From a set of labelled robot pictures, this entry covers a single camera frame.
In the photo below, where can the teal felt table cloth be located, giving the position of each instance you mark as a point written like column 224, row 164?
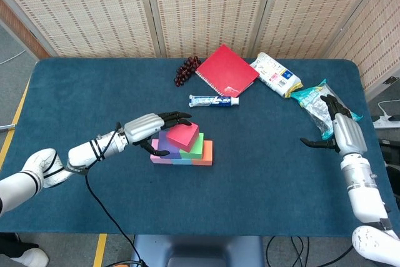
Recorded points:
column 93, row 107

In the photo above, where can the orange foam cube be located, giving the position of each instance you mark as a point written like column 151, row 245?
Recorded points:
column 206, row 154

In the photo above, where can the red spiral notebook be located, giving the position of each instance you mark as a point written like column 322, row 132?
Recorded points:
column 226, row 70

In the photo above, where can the blue white toothpaste tube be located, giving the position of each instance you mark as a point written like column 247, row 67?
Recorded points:
column 212, row 101

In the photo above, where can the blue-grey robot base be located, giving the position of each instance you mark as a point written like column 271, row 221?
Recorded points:
column 197, row 251

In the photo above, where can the teal clear snack bag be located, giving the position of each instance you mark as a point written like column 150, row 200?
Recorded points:
column 312, row 104

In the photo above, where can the black screen hinge bracket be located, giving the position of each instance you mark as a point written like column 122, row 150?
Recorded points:
column 390, row 81

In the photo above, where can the white yellow-edged snack bag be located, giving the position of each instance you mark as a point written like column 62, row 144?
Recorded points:
column 275, row 74

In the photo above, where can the black equipment case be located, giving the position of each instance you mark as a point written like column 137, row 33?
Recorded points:
column 390, row 153

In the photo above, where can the green foam cube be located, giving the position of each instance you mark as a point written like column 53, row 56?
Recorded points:
column 197, row 149

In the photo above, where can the silver metal rod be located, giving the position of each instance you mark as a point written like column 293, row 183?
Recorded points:
column 7, row 127

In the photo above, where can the red foam cube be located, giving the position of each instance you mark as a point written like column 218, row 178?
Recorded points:
column 184, row 135

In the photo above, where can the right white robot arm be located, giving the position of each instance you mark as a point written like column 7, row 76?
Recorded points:
column 368, row 198

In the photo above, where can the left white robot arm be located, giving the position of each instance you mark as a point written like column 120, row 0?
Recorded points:
column 59, row 160

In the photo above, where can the pink foam cube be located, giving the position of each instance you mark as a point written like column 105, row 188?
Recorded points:
column 154, row 158

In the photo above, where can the light blue foam cube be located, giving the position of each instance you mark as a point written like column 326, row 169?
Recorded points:
column 182, row 161

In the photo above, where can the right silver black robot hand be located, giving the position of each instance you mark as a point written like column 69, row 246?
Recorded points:
column 348, row 135

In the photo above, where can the woven bamboo folding screen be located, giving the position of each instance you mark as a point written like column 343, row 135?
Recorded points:
column 203, row 7

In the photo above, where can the white power strip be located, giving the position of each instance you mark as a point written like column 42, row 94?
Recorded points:
column 384, row 123

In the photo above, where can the dark red grape bunch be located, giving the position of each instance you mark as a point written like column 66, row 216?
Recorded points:
column 186, row 71

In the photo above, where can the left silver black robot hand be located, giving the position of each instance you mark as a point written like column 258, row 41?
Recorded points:
column 142, row 127

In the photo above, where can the purple foam cube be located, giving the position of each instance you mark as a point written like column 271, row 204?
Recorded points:
column 170, row 151

